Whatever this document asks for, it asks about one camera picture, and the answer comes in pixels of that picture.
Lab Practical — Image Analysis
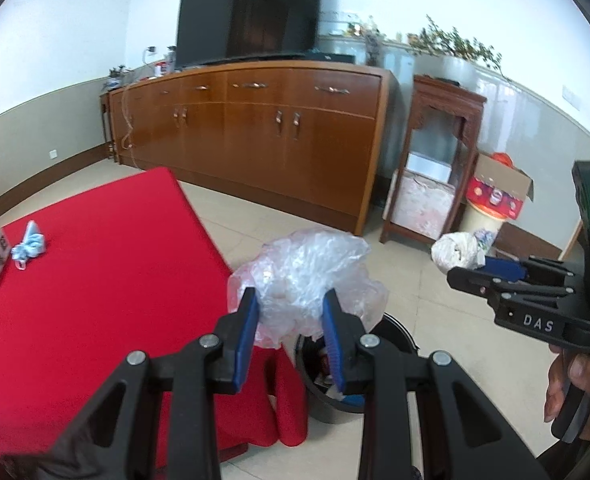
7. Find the leafy green branch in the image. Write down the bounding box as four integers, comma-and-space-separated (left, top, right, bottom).
407, 14, 513, 81

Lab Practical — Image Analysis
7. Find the cream round container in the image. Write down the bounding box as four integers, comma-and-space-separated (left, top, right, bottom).
462, 200, 506, 241

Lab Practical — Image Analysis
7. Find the black set-top box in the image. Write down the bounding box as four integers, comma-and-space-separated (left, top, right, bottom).
305, 50, 356, 64

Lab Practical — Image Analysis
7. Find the red tablecloth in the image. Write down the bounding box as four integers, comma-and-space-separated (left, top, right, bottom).
0, 167, 308, 461

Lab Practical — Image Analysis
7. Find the pale hanging cord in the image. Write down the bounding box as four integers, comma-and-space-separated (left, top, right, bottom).
120, 87, 138, 156

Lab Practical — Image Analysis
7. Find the person's right hand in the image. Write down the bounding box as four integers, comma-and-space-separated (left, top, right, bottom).
545, 342, 590, 423

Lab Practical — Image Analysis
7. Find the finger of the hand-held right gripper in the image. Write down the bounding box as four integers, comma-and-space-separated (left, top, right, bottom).
482, 256, 531, 283
446, 266, 506, 306

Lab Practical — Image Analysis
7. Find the printed cardboard box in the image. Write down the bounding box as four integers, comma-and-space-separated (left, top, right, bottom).
465, 152, 535, 220

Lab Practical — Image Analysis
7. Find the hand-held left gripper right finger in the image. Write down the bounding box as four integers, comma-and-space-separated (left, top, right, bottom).
322, 289, 551, 480

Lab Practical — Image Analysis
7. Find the white flat box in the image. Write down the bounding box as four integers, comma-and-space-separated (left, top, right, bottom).
406, 151, 453, 184

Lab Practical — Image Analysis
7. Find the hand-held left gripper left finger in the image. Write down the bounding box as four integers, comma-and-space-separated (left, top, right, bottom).
35, 287, 261, 480

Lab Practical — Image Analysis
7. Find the carved wooden stand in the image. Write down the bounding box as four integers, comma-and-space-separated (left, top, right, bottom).
380, 75, 488, 246

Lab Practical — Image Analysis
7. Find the black trash bin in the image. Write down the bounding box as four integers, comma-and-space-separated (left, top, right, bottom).
295, 312, 418, 425

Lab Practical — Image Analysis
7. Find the light blue face mask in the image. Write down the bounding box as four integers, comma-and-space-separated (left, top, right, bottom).
11, 220, 46, 270

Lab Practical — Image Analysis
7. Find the brown wooden sideboard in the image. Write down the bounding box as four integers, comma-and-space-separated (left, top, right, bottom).
109, 60, 401, 236

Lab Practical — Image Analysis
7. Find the clear plastic bag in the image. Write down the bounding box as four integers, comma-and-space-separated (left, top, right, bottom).
227, 226, 390, 350

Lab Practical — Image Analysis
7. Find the black flat television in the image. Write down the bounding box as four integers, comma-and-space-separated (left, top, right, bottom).
176, 0, 323, 68

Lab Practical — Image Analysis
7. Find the white plastic bag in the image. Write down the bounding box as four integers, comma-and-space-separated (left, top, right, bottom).
431, 230, 498, 275

